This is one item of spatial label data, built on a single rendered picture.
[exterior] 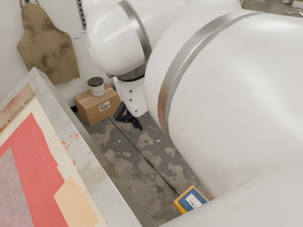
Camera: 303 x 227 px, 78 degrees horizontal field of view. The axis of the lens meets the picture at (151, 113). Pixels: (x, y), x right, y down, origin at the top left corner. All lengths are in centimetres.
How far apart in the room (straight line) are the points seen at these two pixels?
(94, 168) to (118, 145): 202
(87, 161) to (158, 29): 22
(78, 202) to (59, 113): 18
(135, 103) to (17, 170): 31
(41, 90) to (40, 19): 183
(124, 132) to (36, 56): 128
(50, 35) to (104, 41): 215
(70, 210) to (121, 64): 26
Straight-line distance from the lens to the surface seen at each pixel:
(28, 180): 49
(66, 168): 41
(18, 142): 57
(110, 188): 29
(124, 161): 219
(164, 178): 207
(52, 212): 41
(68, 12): 244
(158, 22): 22
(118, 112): 40
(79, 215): 37
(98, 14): 24
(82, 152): 34
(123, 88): 35
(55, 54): 242
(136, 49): 22
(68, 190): 39
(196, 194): 94
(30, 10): 231
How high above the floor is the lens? 181
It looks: 42 degrees down
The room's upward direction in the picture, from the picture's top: straight up
